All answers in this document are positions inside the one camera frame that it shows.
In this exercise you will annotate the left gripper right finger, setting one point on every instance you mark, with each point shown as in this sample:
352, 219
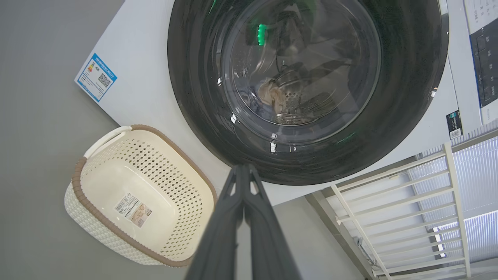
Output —
268, 241

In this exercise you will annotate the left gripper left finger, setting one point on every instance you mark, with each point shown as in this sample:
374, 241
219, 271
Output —
218, 241

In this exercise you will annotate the blue and cream garment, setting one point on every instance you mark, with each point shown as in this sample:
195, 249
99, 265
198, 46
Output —
270, 95

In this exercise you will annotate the washing machine door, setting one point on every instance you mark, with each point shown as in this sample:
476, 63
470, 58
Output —
408, 77

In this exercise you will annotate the basket product label sticker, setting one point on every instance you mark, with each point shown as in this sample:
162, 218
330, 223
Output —
133, 210

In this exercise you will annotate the cream laundry basket brown rim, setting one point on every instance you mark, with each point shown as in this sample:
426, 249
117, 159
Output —
116, 175

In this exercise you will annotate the white front-load washing machine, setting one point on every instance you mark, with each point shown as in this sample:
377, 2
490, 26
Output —
148, 58

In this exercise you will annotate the stainless steel washer drum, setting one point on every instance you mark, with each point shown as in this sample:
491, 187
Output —
307, 105

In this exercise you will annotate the white slatted drying rack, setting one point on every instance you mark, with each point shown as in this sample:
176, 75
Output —
451, 175

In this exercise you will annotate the blue energy label sticker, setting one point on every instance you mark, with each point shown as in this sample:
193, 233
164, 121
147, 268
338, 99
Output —
96, 77

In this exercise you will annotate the black QR code sticker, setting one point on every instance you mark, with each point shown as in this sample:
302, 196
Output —
454, 125

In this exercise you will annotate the white ribbed window blind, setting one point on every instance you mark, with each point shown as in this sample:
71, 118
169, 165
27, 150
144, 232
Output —
482, 175

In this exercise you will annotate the dark washer control panel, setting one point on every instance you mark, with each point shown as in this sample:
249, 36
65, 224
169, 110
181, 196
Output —
486, 70

